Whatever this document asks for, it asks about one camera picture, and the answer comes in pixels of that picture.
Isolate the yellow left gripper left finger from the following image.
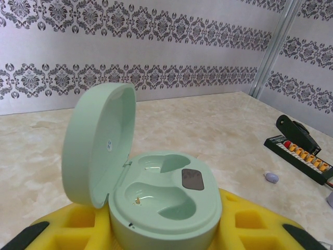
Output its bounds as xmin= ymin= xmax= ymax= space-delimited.
xmin=0 ymin=203 xmax=116 ymax=250

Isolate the purple wireless earbud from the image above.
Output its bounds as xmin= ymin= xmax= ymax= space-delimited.
xmin=263 ymin=170 xmax=279 ymax=183

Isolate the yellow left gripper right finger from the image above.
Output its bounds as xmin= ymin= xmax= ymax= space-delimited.
xmin=215 ymin=187 xmax=333 ymax=250

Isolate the aluminium frame post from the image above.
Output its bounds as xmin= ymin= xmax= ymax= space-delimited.
xmin=249 ymin=0 xmax=304 ymax=99

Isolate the mint green earbud charging case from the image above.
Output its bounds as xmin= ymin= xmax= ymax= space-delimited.
xmin=61 ymin=83 xmax=226 ymax=250

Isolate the orange and black card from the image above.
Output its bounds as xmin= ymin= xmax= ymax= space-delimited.
xmin=264 ymin=134 xmax=333 ymax=186

